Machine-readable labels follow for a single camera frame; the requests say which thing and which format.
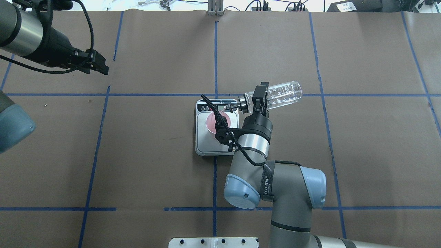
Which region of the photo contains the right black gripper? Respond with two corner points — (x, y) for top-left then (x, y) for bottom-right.
(241, 82), (274, 140)

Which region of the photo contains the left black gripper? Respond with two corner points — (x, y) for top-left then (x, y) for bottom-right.
(33, 27), (109, 75)

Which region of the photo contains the glass sauce bottle steel top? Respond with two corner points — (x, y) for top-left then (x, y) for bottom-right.
(223, 81), (303, 114)

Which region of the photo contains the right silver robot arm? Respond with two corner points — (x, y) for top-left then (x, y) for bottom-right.
(263, 80), (440, 248)

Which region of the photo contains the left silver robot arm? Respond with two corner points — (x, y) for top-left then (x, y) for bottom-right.
(0, 0), (109, 75)

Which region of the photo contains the digital kitchen scale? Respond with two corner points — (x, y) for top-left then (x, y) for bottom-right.
(195, 99), (240, 156)

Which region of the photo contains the black wrist cable right arm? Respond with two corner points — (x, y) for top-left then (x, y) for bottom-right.
(201, 94), (304, 167)

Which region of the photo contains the black wrist cable arm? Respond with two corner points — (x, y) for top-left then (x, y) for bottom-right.
(201, 94), (304, 167)
(0, 0), (95, 75)

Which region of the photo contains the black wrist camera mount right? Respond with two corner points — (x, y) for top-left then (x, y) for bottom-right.
(215, 127), (244, 153)

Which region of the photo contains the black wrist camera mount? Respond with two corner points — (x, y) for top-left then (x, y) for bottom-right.
(215, 127), (244, 153)
(12, 0), (73, 12)

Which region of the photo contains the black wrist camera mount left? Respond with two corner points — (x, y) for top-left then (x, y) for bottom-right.
(12, 0), (73, 12)

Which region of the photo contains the black wrist cable left arm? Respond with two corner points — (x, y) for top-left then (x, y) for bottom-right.
(0, 0), (95, 75)

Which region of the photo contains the aluminium frame post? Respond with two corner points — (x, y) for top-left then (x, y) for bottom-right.
(207, 0), (225, 16)

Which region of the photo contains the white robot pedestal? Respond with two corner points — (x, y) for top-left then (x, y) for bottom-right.
(168, 237), (259, 248)

